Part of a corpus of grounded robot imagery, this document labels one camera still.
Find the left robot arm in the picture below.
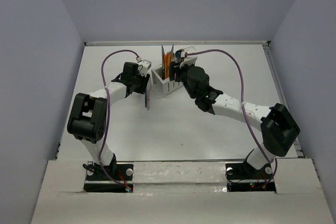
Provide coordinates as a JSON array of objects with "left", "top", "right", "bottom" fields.
[{"left": 67, "top": 60, "right": 151, "bottom": 179}]

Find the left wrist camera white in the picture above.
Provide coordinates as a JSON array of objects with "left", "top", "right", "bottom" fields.
[{"left": 138, "top": 60, "right": 151, "bottom": 77}]

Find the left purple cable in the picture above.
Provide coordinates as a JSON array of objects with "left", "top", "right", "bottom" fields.
[{"left": 98, "top": 49, "right": 129, "bottom": 189}]

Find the metal knife black handle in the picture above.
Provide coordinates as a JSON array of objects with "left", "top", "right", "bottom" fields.
[{"left": 161, "top": 45, "right": 165, "bottom": 61}]

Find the white two-compartment utensil caddy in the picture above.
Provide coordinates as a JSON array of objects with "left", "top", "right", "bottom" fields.
[{"left": 151, "top": 64, "right": 182, "bottom": 97}]

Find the orange-red plastic knife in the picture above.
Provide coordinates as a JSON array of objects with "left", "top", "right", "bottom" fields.
[{"left": 163, "top": 54, "right": 169, "bottom": 80}]

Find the metal knife teal handle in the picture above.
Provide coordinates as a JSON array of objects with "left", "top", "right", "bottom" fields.
[{"left": 170, "top": 44, "right": 174, "bottom": 57}]

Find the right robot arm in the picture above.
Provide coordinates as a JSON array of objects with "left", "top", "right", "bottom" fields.
[{"left": 170, "top": 62, "right": 300, "bottom": 178}]

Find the blue plastic spoon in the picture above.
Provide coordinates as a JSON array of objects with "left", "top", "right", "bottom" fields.
[{"left": 175, "top": 49, "right": 183, "bottom": 59}]

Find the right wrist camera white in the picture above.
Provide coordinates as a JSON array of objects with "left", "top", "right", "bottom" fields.
[{"left": 180, "top": 46, "right": 197, "bottom": 69}]

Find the pink plastic knife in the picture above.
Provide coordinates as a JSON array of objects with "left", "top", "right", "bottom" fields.
[{"left": 145, "top": 81, "right": 152, "bottom": 110}]

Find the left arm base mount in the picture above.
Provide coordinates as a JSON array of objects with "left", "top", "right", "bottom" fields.
[{"left": 82, "top": 162, "right": 134, "bottom": 193}]

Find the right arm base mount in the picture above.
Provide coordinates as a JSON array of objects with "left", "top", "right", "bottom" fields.
[{"left": 225, "top": 163, "right": 276, "bottom": 193}]

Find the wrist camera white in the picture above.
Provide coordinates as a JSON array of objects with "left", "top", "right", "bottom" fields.
[
  {"left": 138, "top": 60, "right": 151, "bottom": 77},
  {"left": 180, "top": 46, "right": 197, "bottom": 69}
]

